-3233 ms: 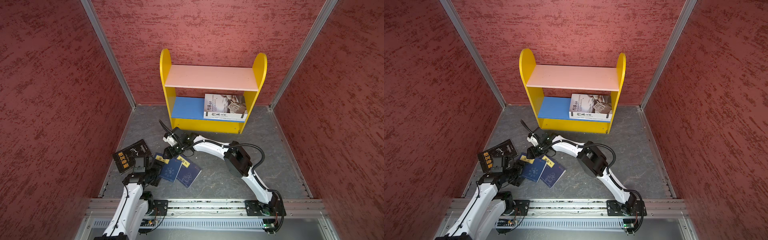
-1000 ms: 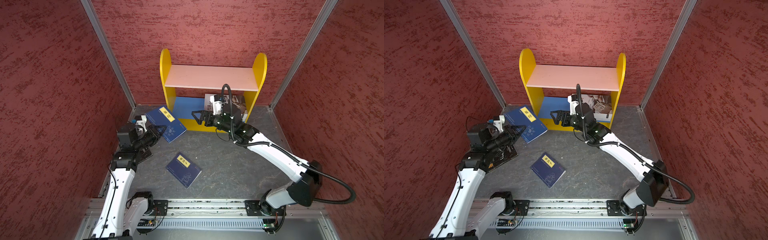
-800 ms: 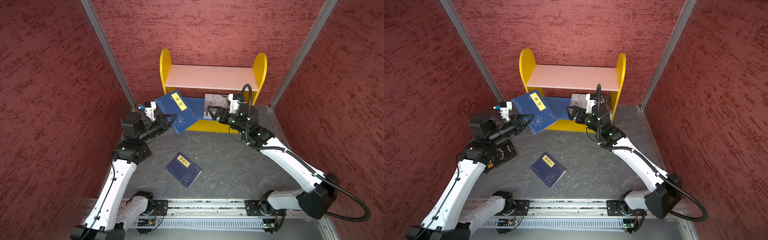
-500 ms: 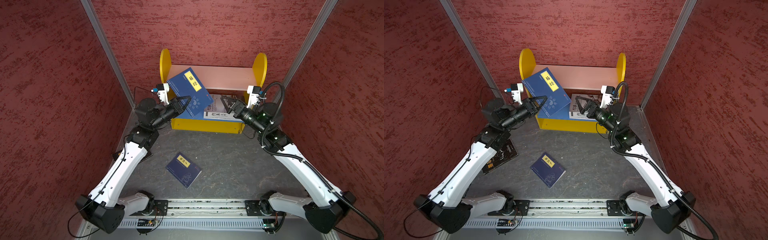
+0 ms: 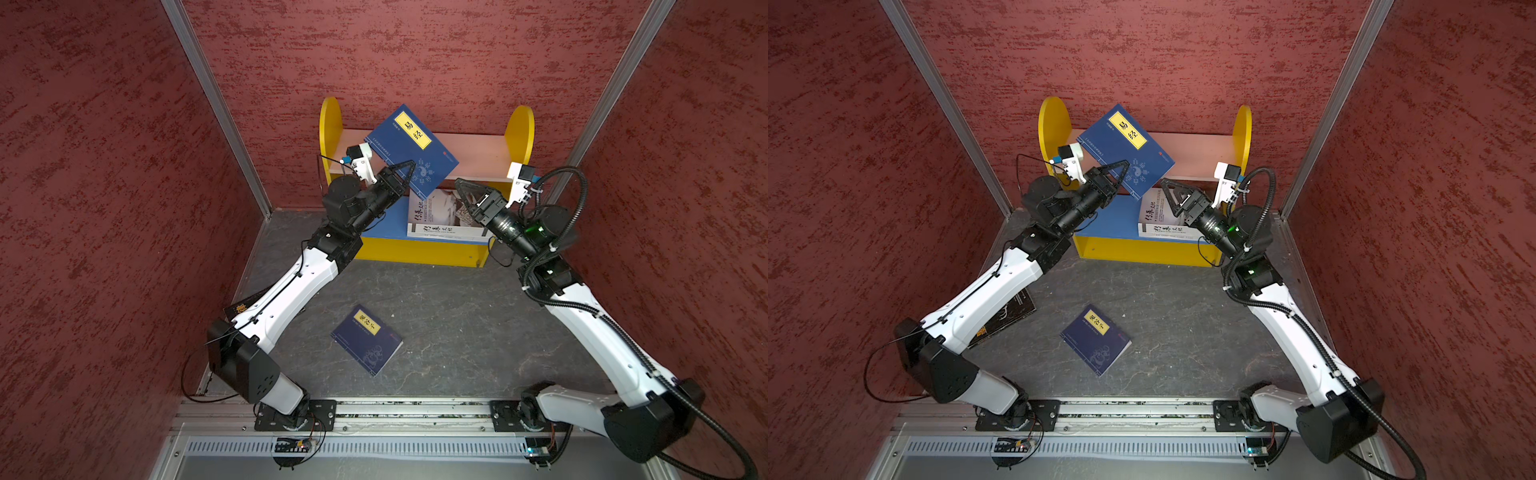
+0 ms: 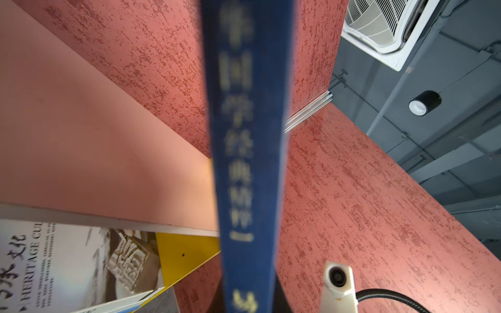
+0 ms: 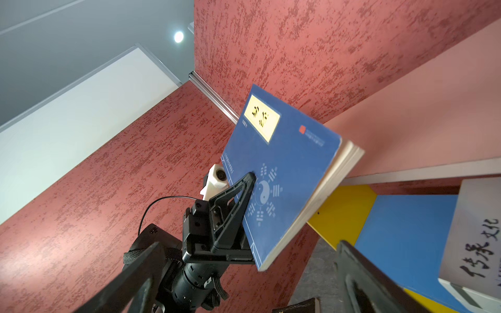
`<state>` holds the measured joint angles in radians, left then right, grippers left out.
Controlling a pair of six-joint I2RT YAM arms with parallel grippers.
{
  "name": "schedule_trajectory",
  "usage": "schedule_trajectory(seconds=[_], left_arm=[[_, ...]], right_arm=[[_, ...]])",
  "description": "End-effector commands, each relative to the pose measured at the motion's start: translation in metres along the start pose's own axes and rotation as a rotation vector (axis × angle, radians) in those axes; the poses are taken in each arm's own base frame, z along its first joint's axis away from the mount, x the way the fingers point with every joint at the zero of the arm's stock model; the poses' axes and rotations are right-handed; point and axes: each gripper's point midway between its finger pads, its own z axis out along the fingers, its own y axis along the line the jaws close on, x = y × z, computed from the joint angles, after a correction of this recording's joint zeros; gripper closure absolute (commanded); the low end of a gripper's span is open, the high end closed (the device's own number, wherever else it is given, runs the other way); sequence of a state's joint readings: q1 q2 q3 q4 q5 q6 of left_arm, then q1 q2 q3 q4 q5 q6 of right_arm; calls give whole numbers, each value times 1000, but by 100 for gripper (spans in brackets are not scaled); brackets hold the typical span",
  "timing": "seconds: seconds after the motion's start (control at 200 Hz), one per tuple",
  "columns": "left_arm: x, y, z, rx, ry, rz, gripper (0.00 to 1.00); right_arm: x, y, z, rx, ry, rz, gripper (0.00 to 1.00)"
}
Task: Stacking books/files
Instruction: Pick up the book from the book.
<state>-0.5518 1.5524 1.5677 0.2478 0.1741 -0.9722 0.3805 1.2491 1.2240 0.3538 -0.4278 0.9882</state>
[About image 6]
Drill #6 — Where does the dark blue booklet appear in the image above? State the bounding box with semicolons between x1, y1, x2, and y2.
200;1;296;312

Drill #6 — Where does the heritage culture photo book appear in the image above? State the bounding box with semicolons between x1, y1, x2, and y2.
1;220;164;312

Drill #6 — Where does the right corner aluminium profile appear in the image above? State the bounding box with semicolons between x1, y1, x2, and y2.
284;91;333;134

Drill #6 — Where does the yellow pink blue bookshelf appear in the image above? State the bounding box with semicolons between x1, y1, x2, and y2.
0;0;222;313

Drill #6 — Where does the black cylindrical ceiling spotlight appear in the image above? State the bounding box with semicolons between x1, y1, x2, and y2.
408;91;442;117

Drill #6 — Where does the white ceiling air conditioner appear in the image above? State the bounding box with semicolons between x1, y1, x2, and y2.
341;0;440;72

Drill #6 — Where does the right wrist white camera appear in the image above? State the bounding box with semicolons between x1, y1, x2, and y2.
319;261;358;313

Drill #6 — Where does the black corrugated cable conduit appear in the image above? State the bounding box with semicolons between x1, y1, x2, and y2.
355;288;431;313

